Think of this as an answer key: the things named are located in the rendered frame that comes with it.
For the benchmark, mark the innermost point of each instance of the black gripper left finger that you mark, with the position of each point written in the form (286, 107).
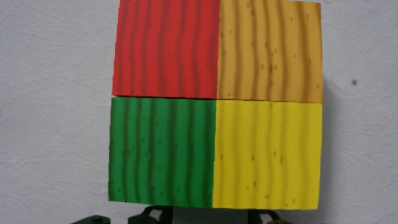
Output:
(151, 215)

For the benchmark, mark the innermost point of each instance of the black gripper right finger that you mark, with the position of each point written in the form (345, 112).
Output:
(261, 216)

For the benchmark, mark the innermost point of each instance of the dark green cube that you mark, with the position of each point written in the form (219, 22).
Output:
(161, 151)

